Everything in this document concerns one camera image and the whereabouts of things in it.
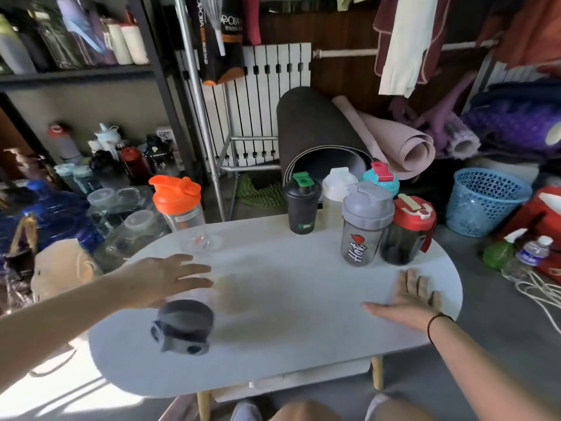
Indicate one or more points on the grey shaker red logo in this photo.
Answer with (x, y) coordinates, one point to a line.
(366, 210)

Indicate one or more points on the small plastic water bottle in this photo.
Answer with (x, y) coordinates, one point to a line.
(532, 254)

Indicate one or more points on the clear shaker white lid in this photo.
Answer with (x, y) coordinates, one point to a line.
(337, 188)

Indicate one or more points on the white oval table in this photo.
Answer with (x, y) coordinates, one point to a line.
(285, 293)

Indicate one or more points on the maroon hanging garment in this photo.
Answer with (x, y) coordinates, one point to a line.
(440, 30)

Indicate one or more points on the silver metal clothes rack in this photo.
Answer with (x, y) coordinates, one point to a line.
(198, 105)

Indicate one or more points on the person's right hand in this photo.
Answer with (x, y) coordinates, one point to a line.
(407, 306)

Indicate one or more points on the white wall pipe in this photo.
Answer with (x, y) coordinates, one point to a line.
(350, 52)

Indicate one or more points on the person's right leg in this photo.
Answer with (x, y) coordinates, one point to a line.
(407, 412)

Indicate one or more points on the clear shaker orange lid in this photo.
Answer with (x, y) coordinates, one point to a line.
(175, 197)

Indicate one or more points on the navy blue folded mat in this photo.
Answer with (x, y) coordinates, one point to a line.
(513, 94)

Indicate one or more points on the green spiky massage mat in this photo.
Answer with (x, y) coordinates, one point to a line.
(263, 195)

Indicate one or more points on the black rolled yoga mat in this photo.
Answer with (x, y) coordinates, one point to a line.
(315, 127)

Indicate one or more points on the orange hanging garment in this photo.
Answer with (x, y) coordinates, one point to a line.
(534, 35)

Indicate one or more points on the black and orange paper bag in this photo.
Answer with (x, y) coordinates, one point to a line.
(223, 48)

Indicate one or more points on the blue plastic basket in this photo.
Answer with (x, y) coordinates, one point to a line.
(486, 206)

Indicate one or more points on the clear folded umbrella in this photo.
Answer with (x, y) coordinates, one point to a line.
(214, 21)

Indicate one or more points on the person's left hand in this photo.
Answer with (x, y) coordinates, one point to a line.
(158, 280)

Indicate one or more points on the person's left leg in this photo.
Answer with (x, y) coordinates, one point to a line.
(307, 412)

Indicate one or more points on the dark bottle red lid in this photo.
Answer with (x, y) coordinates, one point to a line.
(412, 219)

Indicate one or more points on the purple bumpy foam roller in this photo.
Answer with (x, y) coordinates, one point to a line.
(508, 129)

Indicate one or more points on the cluster of small mixed bottles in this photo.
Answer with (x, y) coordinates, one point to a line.
(133, 164)

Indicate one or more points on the green spray bottle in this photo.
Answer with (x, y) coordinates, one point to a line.
(497, 256)

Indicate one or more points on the clear shaker teal lid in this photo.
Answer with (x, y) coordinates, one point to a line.
(381, 177)

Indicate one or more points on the red shopping bag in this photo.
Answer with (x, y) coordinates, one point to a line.
(534, 214)

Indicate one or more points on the black bottle green lid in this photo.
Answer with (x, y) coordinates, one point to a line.
(302, 206)

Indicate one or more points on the white sneaker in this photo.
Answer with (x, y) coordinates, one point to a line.
(377, 405)
(245, 412)

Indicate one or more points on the mauve plastic frame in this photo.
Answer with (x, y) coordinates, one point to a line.
(438, 113)

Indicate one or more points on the white round tub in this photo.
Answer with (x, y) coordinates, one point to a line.
(504, 170)

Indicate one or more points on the person's left forearm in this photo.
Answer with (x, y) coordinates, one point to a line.
(52, 333)

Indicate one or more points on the person's leg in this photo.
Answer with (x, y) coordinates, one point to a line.
(307, 412)
(407, 412)

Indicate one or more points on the red hanging garment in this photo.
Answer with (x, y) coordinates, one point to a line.
(252, 17)

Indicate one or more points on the pink rolled yoga mat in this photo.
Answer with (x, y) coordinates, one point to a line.
(403, 149)

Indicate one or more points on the black metal shelf rack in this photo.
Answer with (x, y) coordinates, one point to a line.
(79, 76)

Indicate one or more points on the white slatted radiator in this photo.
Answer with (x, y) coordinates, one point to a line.
(504, 74)
(263, 92)

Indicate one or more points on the white hanging garment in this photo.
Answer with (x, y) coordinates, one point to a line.
(407, 43)

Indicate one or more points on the white paper bag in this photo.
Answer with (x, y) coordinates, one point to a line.
(61, 267)

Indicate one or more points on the person's right forearm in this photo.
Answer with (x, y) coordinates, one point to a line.
(495, 377)

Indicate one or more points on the yellow-green hanging cloth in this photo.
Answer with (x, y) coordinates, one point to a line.
(350, 0)

